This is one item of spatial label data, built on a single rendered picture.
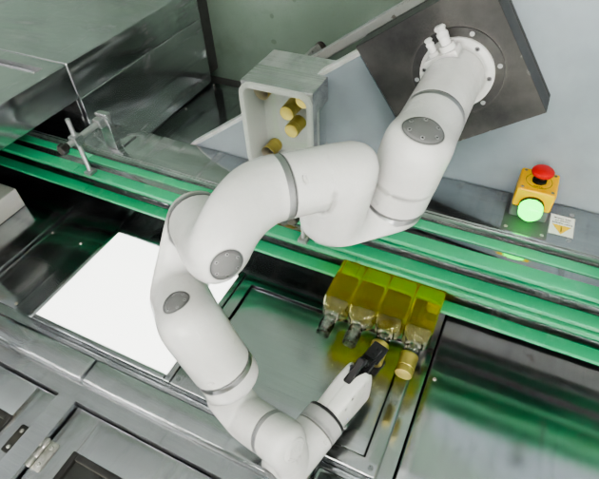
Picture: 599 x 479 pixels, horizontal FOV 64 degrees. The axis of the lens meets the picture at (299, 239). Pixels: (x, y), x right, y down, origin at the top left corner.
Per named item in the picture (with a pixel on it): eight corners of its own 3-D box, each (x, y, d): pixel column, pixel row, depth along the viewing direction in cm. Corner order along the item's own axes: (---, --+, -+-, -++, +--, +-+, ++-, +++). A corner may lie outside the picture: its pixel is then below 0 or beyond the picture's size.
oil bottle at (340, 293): (355, 251, 116) (318, 318, 103) (356, 235, 112) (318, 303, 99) (376, 258, 114) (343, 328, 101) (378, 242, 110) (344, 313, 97)
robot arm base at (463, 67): (402, 37, 83) (371, 79, 74) (473, 5, 75) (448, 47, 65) (437, 113, 90) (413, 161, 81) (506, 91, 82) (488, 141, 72)
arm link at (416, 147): (478, 98, 68) (451, 162, 59) (445, 166, 79) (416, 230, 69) (415, 74, 70) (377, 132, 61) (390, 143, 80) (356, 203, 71)
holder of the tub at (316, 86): (268, 162, 127) (254, 180, 123) (258, 64, 108) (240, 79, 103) (328, 178, 122) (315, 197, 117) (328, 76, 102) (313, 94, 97)
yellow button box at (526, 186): (512, 192, 101) (507, 214, 96) (523, 162, 96) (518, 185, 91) (549, 201, 99) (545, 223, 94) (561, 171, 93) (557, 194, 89)
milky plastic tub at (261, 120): (265, 146, 123) (248, 165, 118) (256, 63, 107) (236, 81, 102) (327, 162, 118) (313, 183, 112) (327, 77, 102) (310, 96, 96)
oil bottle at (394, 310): (401, 265, 112) (370, 337, 99) (404, 249, 108) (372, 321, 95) (425, 273, 110) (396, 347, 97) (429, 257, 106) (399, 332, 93)
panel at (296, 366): (121, 234, 141) (31, 322, 120) (118, 226, 139) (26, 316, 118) (422, 342, 112) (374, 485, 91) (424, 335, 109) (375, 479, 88)
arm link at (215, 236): (262, 143, 64) (153, 162, 60) (303, 167, 53) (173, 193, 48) (273, 235, 70) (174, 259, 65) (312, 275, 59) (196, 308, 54)
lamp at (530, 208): (515, 211, 95) (513, 220, 93) (522, 194, 92) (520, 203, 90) (539, 217, 94) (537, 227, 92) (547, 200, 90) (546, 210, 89)
